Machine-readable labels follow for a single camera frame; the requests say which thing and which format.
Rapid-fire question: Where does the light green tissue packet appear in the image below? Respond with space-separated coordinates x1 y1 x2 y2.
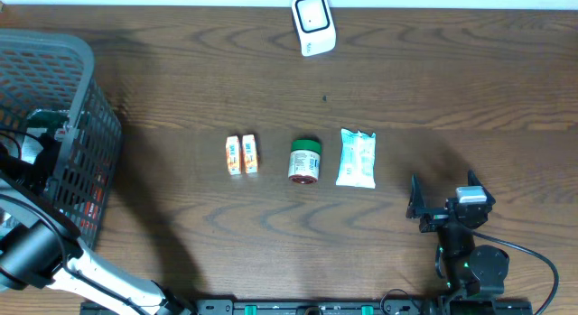
335 128 377 189

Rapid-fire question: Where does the orange tissue pack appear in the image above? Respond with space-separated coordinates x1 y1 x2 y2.
242 134 258 174
225 135 242 175

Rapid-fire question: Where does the white green packet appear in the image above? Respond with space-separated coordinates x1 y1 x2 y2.
21 109 69 166

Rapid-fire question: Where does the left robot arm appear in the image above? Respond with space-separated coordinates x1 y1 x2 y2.
1 190 198 314

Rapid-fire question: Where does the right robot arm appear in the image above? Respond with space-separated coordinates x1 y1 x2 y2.
406 171 509 314

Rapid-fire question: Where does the white barcode scanner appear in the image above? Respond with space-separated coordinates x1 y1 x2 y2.
291 0 337 57

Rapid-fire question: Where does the grey plastic mesh basket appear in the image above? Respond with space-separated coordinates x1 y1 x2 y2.
1 29 122 247

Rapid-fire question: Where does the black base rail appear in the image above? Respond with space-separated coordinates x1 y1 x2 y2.
79 298 534 315

